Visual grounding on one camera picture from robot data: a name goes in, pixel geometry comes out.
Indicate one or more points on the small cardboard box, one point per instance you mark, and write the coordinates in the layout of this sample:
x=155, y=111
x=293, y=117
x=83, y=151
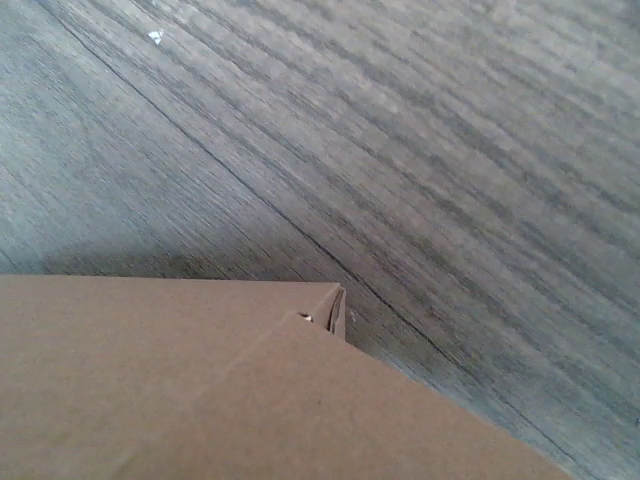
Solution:
x=140, y=378

